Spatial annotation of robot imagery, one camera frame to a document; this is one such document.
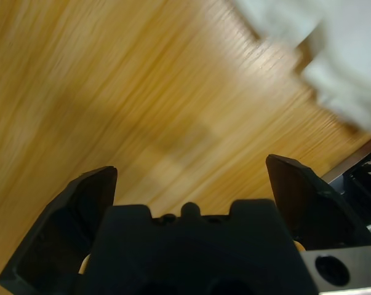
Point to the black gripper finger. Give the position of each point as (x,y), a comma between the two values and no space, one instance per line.
(314,212)
(50,233)

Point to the white T-shirt with black logo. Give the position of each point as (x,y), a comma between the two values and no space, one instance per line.
(351,46)

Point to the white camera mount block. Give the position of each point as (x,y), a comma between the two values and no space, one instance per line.
(334,183)

